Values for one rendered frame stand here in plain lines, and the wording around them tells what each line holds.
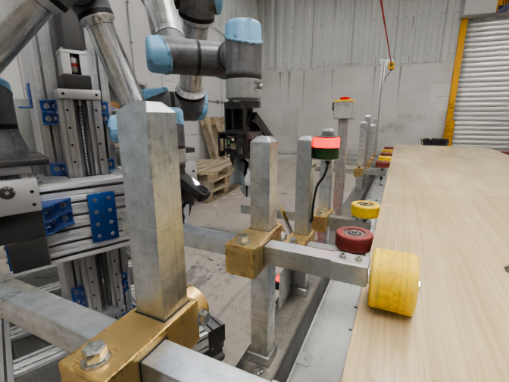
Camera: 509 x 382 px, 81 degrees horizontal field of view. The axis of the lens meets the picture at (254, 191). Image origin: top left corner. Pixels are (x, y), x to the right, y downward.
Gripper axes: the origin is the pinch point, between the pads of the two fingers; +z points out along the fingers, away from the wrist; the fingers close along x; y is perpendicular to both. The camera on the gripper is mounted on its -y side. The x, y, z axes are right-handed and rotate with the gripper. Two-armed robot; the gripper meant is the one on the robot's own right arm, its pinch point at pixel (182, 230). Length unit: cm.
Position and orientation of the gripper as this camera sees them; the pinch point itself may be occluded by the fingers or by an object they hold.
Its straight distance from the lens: 91.5
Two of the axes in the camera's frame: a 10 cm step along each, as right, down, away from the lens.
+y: -9.0, -1.1, 4.2
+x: -4.3, 2.1, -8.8
